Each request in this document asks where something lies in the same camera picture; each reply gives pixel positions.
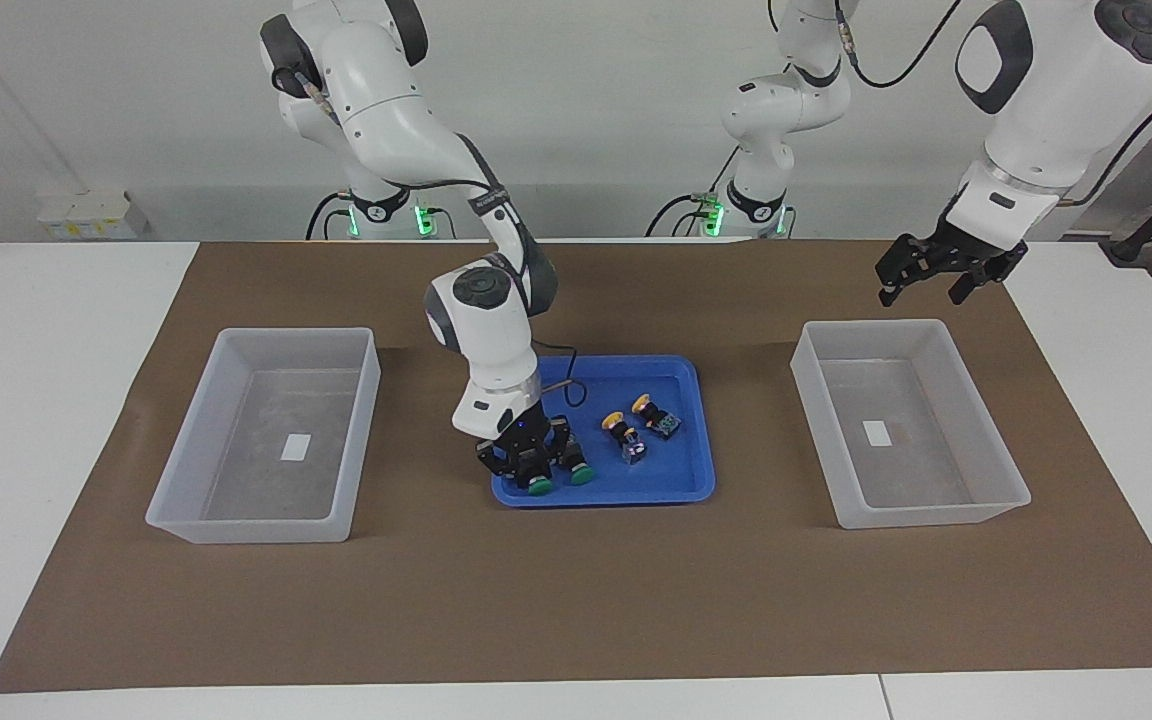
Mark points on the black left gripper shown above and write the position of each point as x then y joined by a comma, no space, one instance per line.
961,250

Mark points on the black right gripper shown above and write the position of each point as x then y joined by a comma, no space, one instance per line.
521,432

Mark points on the green push button switch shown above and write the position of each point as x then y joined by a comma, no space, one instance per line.
540,488
581,473

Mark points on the yellow push button dark block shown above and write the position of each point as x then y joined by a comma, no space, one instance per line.
626,438

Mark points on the yellow push button clear block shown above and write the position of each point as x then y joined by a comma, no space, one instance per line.
658,420

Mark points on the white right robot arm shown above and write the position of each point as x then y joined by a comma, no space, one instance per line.
396,120

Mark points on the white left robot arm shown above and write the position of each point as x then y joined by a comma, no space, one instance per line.
1056,90

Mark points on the small white boxes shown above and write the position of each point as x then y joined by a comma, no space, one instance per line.
96,215

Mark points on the blue plastic tray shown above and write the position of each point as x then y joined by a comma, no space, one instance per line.
666,480

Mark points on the brown paper table mat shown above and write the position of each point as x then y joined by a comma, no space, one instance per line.
576,600

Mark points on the small white label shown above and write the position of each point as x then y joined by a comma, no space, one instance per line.
876,433
296,447

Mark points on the translucent white plastic box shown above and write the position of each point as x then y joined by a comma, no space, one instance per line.
916,480
256,480

